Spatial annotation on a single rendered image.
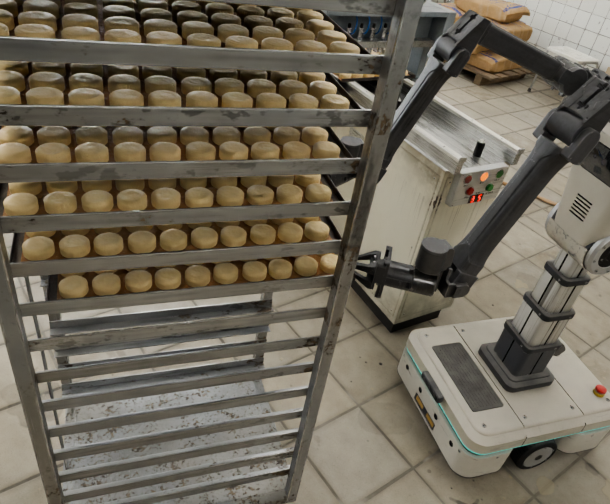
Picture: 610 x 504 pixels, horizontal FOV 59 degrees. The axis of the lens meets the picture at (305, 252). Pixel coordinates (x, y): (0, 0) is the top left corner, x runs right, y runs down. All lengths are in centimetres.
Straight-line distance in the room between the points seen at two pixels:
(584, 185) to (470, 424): 83
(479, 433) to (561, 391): 41
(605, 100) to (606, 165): 54
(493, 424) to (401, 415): 39
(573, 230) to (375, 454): 100
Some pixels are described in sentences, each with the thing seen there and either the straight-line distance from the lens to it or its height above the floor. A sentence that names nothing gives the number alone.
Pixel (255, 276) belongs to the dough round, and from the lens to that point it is 110.
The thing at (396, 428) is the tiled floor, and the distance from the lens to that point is 215.
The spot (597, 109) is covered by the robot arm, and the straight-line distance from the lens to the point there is 115.
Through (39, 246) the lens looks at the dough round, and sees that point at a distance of 103.
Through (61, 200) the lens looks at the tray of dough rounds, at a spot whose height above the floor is 115.
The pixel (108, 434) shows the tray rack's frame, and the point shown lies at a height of 15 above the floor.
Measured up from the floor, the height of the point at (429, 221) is 63.
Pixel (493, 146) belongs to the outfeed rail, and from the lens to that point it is 222.
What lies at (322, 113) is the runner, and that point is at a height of 133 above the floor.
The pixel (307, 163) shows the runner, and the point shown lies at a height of 124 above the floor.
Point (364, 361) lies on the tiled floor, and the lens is 232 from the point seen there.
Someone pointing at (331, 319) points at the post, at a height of 88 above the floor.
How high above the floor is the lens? 167
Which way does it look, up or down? 37 degrees down
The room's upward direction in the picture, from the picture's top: 10 degrees clockwise
